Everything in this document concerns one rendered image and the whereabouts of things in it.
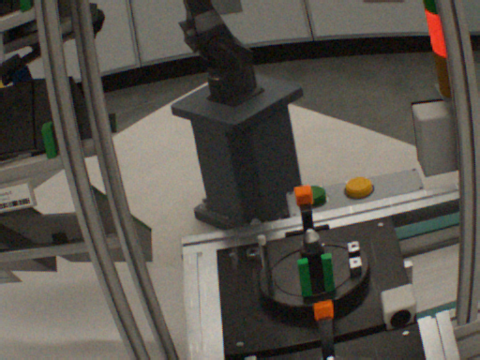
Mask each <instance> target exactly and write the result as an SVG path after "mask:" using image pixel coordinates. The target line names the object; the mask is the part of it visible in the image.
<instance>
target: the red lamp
mask: <svg viewBox="0 0 480 360"><path fill-rule="evenodd" d="M425 13H426V15H427V24H428V30H429V36H430V38H431V45H432V49H433V51H434V52H435V53H437V54H439V55H442V56H443V57H445V56H446V55H445V53H444V46H443V38H442V31H441V27H440V23H439V17H438V16H436V15H435V14H431V13H429V12H427V11H426V10H425Z"/></svg>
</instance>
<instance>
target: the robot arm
mask: <svg viewBox="0 0 480 360"><path fill-rule="evenodd" d="M183 2H184V5H185V7H184V8H185V9H186V13H187V20H186V21H183V22H179V27H181V29H182V31H183V32H184V35H185V38H184V42H185V43H186V44H187V45H188V46H189V48H190V49H191V50H192V51H194V53H198V54H199V55H200V57H201V58H202V59H203V60H205V61H210V65H208V66H207V70H208V74H209V75H208V76H207V80H208V83H209V88H210V93H211V95H208V96H206V99H207V100H210V101H214V102H216V103H220V104H223V105H226V106H230V107H234V108H235V107H238V106H240V105H241V104H243V103H245V102H247V101H248V100H251V99H253V98H255V97H256V96H258V95H259V94H261V93H263V92H264V91H265V90H264V88H263V87H260V86H257V81H256V76H255V72H254V70H253V66H252V59H253V52H252V51H251V50H250V49H249V48H248V47H247V46H245V45H244V44H243V43H242V42H241V41H240V40H239V39H238V38H237V37H234V36H233V34H232V33H231V31H230V29H229V27H227V25H226V23H225V22H224V21H223V20H222V19H221V18H220V17H219V16H220V15H219V14H218V12H217V11H216V10H215V8H214V7H213V5H212V2H211V1H210V0H183ZM104 15H105V14H104V13H103V11H102V10H100V9H99V8H98V9H97V20H96V21H93V22H92V25H93V30H94V32H93V33H94V39H96V34H97V33H98V32H100V31H101V29H102V25H103V23H104V22H105V16H104ZM74 38H75V37H74V31H71V32H68V33H65V34H62V40H63V45H64V44H65V43H67V42H69V41H71V40H72V39H74ZM39 43H40V42H38V43H35V44H33V45H30V46H28V47H31V49H32V51H31V52H30V53H28V54H26V55H24V56H23V57H20V55H19V54H18V53H16V54H14V55H13V56H11V57H10V58H9V59H8V60H6V61H5V62H3V63H1V66H0V78H1V81H2V84H3V85H4V86H6V85H9V84H10V83H12V84H16V83H22V82H27V81H30V80H33V77H32V75H31V72H30V70H29V66H28V65H31V64H32V63H34V62H36V61H37V60H38V59H39V58H40V57H42V56H41V55H42V53H41V52H40V51H41V49H40V44H39Z"/></svg>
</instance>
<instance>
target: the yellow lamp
mask: <svg viewBox="0 0 480 360"><path fill-rule="evenodd" d="M433 54H434V62H435V65H436V73H437V75H438V85H439V87H440V92H441V93H442V95H444V96H445V97H447V98H452V96H451V85H450V82H449V74H448V68H447V63H446V57H443V56H442V55H439V54H437V53H435V52H434V51H433Z"/></svg>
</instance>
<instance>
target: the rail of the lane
mask: <svg viewBox="0 0 480 360"><path fill-rule="evenodd" d="M457 213H459V182H457V183H454V184H450V185H446V186H442V187H435V188H430V189H425V190H422V191H418V192H414V193H410V194H405V195H400V196H396V197H392V198H386V199H381V200H378V201H372V202H363V203H362V204H358V205H353V206H348V207H343V208H338V209H332V210H327V211H325V212H321V213H316V214H312V216H313V221H314V227H315V232H318V231H323V230H329V229H334V228H339V227H341V226H344V225H350V224H355V223H359V222H365V221H367V220H370V219H375V218H383V217H389V216H391V218H392V219H393V224H394V226H395V229H399V228H404V227H405V226H409V225H413V224H417V223H422V222H426V221H429V220H430V219H434V218H442V217H445V216H450V215H454V214H457ZM302 226H303V222H302V217H301V216H300V217H289V218H287V219H283V220H277V221H272V222H266V223H260V224H254V225H249V226H243V227H237V228H231V229H226V230H220V231H213V232H204V233H197V234H192V235H187V236H183V237H181V250H180V255H181V259H183V262H184V258H183V254H192V253H197V256H198V257H201V256H202V255H203V251H208V250H213V249H216V250H218V249H223V248H234V247H239V246H244V245H251V244H257V243H258V236H259V235H264V236H265V240H266V242H268V241H274V240H278V239H279V238H285V237H291V236H296V235H301V234H303V229H302Z"/></svg>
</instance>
